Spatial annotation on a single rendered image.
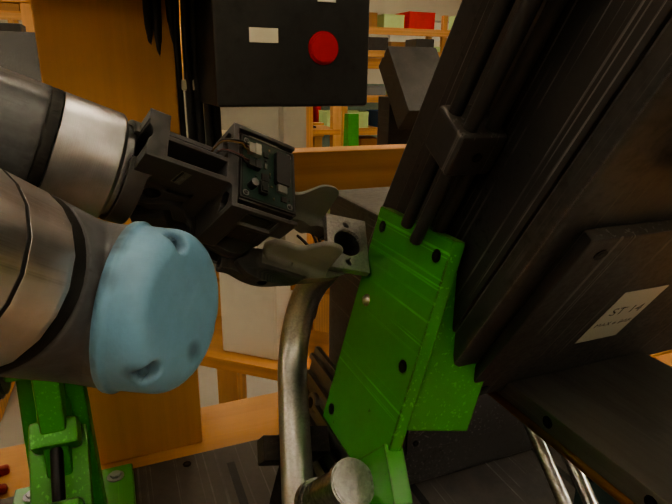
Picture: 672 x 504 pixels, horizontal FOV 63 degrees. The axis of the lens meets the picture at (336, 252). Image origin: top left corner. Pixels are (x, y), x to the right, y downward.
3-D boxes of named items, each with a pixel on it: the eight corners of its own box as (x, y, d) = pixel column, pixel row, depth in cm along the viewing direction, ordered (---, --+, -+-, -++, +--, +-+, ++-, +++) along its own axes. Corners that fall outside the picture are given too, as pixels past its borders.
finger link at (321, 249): (383, 278, 45) (288, 237, 40) (338, 303, 49) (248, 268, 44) (382, 246, 47) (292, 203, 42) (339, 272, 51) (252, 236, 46)
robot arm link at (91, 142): (21, 224, 36) (44, 126, 40) (94, 241, 38) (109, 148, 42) (51, 165, 31) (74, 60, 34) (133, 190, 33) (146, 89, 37)
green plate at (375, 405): (457, 492, 46) (539, 256, 42) (372, 496, 43) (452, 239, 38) (394, 417, 56) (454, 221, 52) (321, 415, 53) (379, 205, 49)
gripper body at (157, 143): (305, 232, 39) (137, 178, 32) (245, 277, 45) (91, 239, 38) (302, 147, 43) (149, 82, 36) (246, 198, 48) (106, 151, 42)
